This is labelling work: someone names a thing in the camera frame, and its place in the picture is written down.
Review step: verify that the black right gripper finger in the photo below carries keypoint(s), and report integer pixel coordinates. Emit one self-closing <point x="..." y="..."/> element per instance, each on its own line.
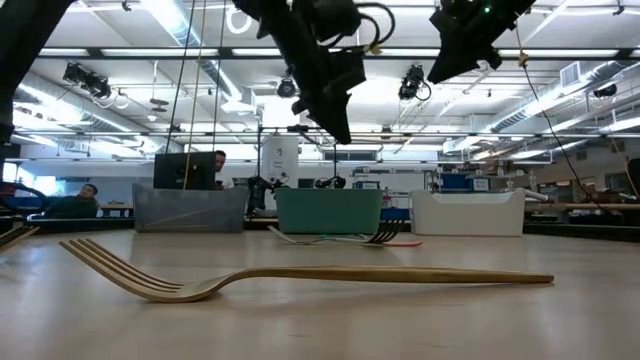
<point x="455" y="55"/>

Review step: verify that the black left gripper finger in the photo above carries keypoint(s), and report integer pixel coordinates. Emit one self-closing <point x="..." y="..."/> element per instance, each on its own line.
<point x="332" y="115"/>

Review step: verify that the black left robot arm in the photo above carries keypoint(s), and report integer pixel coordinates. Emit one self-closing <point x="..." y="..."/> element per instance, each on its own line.
<point x="25" y="50"/>

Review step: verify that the white poster board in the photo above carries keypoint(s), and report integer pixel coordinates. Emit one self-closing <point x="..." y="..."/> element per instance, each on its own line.
<point x="280" y="160"/>

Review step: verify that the teal plastic bin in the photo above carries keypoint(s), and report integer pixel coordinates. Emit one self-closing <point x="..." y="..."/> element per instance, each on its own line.
<point x="327" y="210"/>

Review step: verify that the person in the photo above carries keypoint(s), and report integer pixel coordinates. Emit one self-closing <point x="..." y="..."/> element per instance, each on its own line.
<point x="75" y="205"/>
<point x="222" y="170"/>

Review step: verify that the blue storage crate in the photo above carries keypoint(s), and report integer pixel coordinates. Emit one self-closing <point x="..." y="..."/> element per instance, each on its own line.
<point x="455" y="181"/>

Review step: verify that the white plastic bin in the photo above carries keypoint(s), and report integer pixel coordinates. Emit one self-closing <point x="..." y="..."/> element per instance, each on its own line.
<point x="467" y="217"/>

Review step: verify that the black monitor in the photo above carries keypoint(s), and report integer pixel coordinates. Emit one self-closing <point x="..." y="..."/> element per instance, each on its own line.
<point x="172" y="170"/>

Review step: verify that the grey translucent bin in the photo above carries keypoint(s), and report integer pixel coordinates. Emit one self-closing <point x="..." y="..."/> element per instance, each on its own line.
<point x="190" y="210"/>

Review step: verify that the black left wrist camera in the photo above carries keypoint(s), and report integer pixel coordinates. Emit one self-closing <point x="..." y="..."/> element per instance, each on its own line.
<point x="335" y="17"/>

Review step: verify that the black ceiling-mounted camera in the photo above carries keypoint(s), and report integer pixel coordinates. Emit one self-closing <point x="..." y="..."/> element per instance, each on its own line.
<point x="87" y="80"/>
<point x="412" y="82"/>
<point x="287" y="89"/>

